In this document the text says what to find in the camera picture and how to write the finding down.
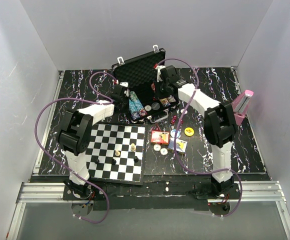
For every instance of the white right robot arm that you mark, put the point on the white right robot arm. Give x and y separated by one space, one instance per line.
219 125

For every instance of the white loose poker chip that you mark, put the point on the white loose poker chip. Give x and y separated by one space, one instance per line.
157 147
164 151

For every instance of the black white chess board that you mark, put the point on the black white chess board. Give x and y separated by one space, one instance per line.
105 140

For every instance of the blue small blind button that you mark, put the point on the blue small blind button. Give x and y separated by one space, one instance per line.
175 133

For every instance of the grey white chip stack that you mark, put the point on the grey white chip stack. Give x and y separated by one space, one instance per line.
183 110

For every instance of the green blue chip column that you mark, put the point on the green blue chip column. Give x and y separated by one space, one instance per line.
141 110

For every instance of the red yellow chip column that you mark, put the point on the red yellow chip column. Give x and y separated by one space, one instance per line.
163 101

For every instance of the light blue chip column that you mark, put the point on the light blue chip column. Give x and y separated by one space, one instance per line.
133 110

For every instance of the black chess piece middle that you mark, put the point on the black chess piece middle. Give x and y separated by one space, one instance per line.
113 162

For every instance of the grey dealer button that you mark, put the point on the grey dealer button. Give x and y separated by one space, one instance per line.
155 106

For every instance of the white single chip in case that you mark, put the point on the white single chip in case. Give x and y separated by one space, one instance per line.
147 107

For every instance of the triangular all-in marker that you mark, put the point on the triangular all-in marker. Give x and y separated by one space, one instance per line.
157 128

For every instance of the purple red chip column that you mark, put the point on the purple red chip column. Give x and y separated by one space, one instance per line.
171 99

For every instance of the blue playing card deck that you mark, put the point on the blue playing card deck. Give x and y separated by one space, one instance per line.
181 145

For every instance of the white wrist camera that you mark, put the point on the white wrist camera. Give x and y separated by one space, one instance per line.
159 68
124 84

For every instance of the yellow big blind button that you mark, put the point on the yellow big blind button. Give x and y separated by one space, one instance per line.
188 131

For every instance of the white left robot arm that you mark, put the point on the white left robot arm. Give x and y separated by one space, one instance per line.
75 133

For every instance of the aluminium rail frame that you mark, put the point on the aluminium rail frame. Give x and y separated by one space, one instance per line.
162 207

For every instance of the white chess pawn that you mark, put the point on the white chess pawn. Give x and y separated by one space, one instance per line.
117 153

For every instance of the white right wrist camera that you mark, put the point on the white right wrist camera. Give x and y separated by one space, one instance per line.
159 68

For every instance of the pink metronome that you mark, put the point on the pink metronome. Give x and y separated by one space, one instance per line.
240 106

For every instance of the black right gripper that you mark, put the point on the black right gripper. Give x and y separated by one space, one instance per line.
158 93

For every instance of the red playing card deck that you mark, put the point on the red playing card deck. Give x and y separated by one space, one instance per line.
160 137

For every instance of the black poker set case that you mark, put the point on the black poker set case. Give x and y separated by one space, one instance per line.
139 72

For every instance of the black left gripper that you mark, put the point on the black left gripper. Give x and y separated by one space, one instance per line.
127 100

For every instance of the black chess piece right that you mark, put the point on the black chess piece right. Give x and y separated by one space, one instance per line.
136 159

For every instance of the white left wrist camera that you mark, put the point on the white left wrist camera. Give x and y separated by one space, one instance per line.
124 84

